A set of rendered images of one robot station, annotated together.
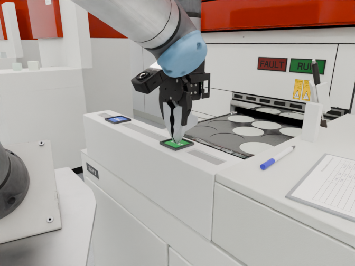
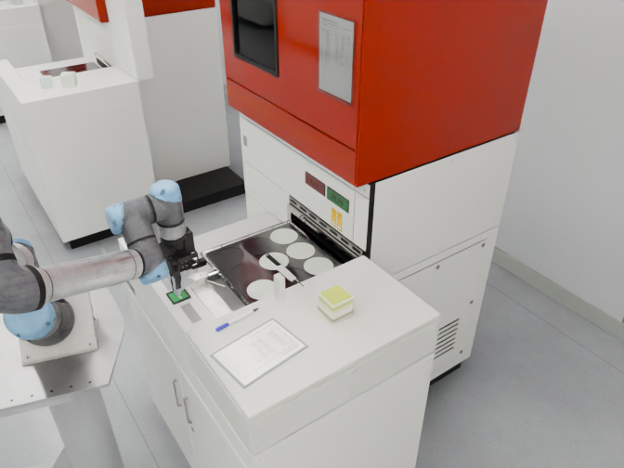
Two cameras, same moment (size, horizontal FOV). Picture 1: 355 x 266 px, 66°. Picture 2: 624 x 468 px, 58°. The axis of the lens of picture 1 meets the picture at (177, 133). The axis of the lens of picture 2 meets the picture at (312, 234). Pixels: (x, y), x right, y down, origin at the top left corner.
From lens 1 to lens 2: 1.20 m
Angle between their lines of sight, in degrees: 17
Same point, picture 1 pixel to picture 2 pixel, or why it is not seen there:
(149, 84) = not seen: hidden behind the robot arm
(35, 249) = (81, 364)
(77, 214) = (110, 338)
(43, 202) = (84, 332)
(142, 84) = not seen: hidden behind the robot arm
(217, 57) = (275, 152)
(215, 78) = (275, 174)
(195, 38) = (155, 272)
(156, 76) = not seen: hidden behind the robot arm
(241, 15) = (283, 129)
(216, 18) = (265, 119)
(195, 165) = (178, 322)
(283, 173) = (227, 336)
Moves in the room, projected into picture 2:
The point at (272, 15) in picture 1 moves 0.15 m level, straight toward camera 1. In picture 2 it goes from (305, 145) to (284, 164)
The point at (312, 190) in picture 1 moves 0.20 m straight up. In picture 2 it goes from (227, 352) to (221, 292)
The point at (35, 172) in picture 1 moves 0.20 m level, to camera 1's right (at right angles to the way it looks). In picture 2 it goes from (78, 310) to (143, 316)
